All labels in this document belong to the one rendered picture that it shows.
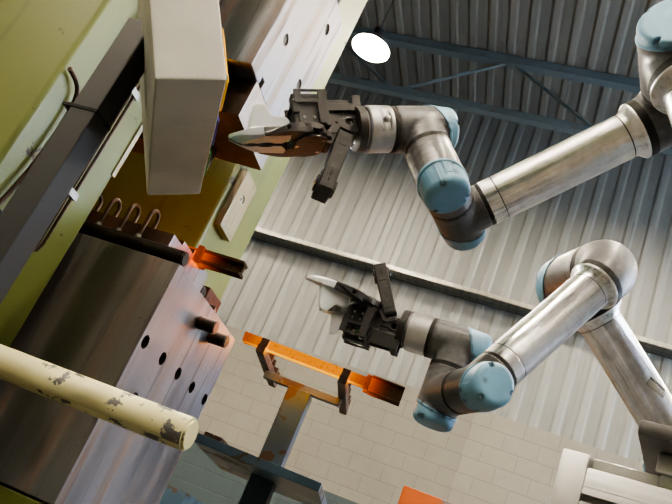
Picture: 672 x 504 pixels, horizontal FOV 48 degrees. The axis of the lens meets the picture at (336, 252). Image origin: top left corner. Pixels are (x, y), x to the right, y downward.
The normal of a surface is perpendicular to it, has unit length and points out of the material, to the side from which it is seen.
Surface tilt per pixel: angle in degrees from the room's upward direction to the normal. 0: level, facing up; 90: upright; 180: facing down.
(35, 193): 90
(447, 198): 143
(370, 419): 90
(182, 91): 150
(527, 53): 180
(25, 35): 90
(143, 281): 90
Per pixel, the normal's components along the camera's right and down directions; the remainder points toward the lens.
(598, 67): -0.37, 0.85
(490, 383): 0.33, -0.27
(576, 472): -0.38, -0.52
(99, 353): -0.14, -0.47
